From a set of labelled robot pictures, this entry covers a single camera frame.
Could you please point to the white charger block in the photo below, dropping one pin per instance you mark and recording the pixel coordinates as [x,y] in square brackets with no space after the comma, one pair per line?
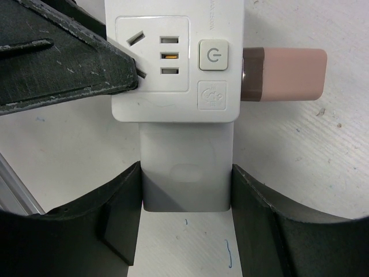
[186,167]

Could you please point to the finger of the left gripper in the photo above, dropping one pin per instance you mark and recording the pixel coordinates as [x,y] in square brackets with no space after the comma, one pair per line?
[54,52]

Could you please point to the aluminium front rail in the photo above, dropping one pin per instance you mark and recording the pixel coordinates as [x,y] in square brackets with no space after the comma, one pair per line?
[15,196]

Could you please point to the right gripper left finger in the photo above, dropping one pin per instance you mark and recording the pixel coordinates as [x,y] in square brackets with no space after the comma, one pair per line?
[93,235]

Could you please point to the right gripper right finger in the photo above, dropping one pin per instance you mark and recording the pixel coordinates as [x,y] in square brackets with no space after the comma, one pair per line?
[277,236]

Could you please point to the white power strip socket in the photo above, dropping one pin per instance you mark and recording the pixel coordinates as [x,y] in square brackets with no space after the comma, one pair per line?
[188,56]

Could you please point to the pink plug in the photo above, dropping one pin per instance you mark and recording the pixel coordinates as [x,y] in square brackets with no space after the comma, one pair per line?
[283,74]

